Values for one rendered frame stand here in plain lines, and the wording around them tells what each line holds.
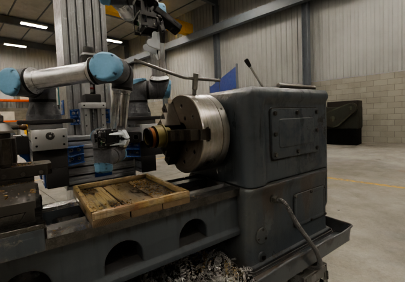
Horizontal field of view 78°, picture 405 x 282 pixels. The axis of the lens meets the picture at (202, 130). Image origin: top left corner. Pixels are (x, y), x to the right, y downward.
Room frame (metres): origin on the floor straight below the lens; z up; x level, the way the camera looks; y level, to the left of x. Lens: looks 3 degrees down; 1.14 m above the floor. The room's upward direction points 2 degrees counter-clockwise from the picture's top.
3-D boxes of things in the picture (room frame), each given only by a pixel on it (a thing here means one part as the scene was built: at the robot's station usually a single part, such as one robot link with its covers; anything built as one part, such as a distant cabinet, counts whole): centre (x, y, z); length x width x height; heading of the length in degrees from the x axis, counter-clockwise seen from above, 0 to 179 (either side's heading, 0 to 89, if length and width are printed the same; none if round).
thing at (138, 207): (0.87, 0.27, 0.89); 0.36 x 0.30 x 0.04; 35
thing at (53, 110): (1.24, 0.79, 1.21); 0.15 x 0.15 x 0.10
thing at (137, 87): (1.54, 0.38, 1.33); 0.13 x 0.12 x 0.14; 97
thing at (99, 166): (1.09, 0.44, 0.98); 0.11 x 0.08 x 0.11; 175
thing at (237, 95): (1.27, -0.28, 1.06); 0.59 x 0.48 x 0.39; 125
